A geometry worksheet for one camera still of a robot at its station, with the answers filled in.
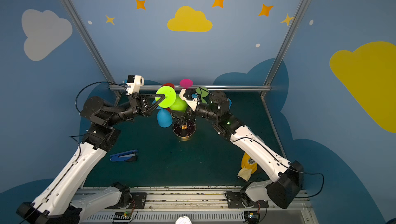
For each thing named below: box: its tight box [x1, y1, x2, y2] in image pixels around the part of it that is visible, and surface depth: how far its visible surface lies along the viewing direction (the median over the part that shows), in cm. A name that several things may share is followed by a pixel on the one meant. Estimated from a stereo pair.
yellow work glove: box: [237, 152, 258, 182], surface depth 85 cm
